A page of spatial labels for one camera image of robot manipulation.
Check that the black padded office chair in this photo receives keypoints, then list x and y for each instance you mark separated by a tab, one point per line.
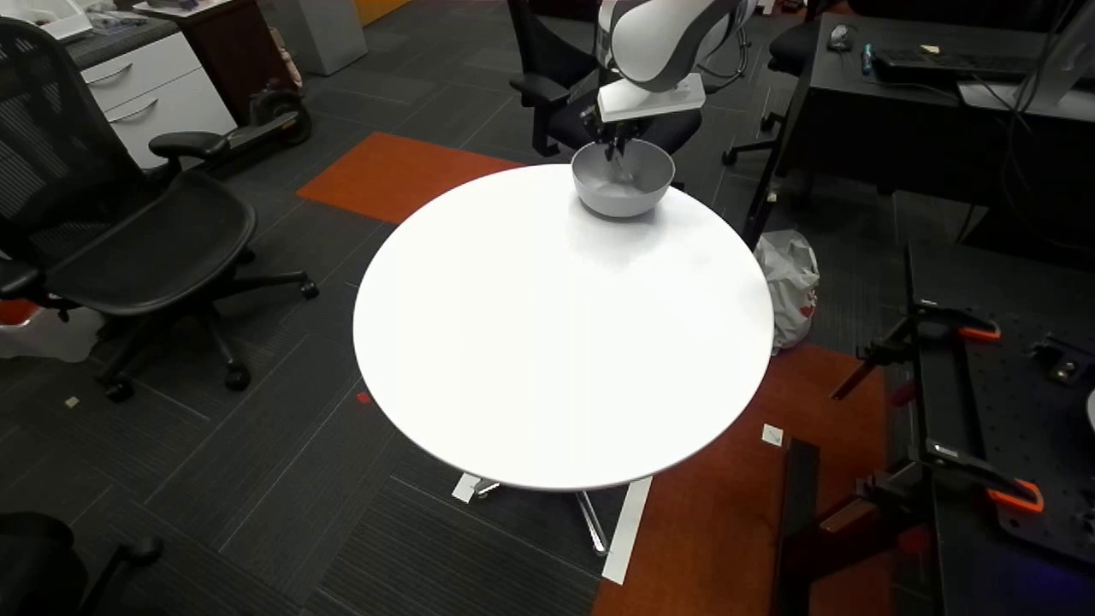
557	96

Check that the grey computer mouse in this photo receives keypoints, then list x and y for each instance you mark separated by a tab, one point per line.
838	36

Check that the black mesh office chair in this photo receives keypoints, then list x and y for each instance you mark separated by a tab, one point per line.
148	244

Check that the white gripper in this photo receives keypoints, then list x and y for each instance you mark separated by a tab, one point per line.
650	101

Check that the black electric scooter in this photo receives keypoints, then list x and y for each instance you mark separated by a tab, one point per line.
256	125

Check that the small white paper scrap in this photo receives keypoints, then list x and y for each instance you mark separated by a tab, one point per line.
775	437

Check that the white plastic bag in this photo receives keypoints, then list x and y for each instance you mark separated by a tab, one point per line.
792	283

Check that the metal table base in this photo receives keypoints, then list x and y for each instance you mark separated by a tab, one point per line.
628	533

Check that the black workbench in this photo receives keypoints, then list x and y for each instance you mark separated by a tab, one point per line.
1003	456

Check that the black chair with castor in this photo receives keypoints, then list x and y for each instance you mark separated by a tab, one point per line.
44	567

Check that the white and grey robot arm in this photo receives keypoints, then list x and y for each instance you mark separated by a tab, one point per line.
660	36

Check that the black office desk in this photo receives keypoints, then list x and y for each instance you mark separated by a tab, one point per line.
911	116

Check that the white round table top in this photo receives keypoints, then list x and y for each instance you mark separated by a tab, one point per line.
547	343

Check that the white drawer cabinet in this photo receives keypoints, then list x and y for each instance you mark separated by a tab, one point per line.
155	96

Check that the white box with red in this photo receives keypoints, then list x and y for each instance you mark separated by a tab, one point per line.
44	330

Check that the black keyboard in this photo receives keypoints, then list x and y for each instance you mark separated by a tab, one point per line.
945	65

